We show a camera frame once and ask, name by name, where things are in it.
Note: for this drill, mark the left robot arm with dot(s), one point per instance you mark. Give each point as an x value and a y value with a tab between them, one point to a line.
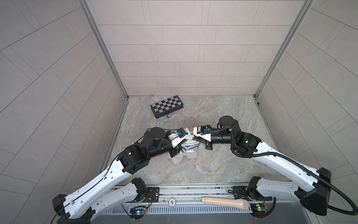
86	203

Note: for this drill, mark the right circuit board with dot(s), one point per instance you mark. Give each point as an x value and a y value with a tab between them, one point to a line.
258	209

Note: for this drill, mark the black white chessboard box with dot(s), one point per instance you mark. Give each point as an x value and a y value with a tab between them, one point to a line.
167	106

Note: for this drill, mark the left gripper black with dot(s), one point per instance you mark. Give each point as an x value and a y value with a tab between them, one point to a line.
174	151

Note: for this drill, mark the left circuit board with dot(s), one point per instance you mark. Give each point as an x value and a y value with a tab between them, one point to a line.
138	212

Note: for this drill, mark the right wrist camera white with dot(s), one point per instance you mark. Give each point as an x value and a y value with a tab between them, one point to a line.
201	132

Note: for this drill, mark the white teddy bear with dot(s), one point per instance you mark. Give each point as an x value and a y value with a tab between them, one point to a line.
177	159

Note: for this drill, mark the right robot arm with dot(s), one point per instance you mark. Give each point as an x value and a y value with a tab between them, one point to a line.
309	186

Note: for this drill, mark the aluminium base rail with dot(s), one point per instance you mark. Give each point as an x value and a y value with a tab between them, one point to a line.
195	193

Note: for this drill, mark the circuit board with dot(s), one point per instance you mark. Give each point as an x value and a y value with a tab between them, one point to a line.
258	209
138	212

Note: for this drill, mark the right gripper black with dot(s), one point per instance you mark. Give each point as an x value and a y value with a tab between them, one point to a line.
209	146

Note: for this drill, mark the beige wooden handle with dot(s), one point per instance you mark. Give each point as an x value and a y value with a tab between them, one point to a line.
240	204

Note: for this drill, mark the blue white striped sweater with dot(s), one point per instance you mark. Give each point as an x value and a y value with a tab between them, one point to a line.
189	146

